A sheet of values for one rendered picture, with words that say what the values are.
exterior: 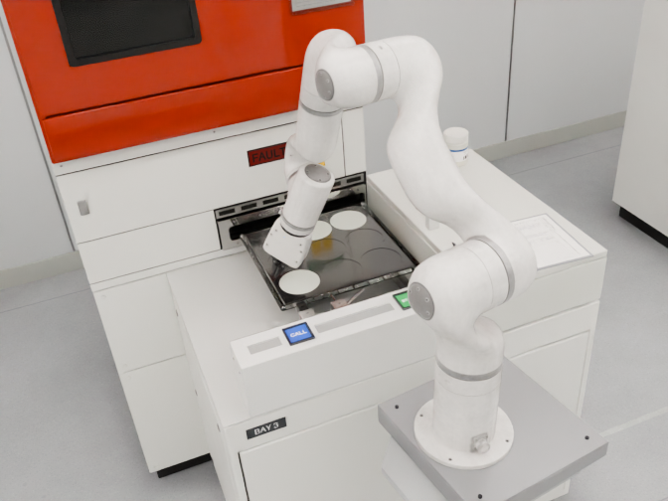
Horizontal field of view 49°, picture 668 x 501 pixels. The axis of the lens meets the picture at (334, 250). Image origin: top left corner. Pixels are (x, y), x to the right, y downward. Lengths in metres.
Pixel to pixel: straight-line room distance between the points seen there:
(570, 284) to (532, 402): 0.37
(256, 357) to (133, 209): 0.63
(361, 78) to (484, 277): 0.38
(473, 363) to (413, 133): 0.40
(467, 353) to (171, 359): 1.20
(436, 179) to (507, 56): 2.94
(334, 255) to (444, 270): 0.77
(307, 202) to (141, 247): 0.58
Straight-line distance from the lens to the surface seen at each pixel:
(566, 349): 1.95
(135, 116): 1.81
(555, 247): 1.81
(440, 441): 1.44
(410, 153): 1.22
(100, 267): 2.04
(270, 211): 2.05
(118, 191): 1.94
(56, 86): 1.77
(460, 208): 1.22
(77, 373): 3.14
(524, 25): 4.12
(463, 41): 3.94
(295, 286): 1.79
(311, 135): 1.49
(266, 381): 1.54
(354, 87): 1.22
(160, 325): 2.17
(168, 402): 2.36
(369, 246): 1.92
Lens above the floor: 1.96
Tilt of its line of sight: 34 degrees down
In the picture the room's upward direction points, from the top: 5 degrees counter-clockwise
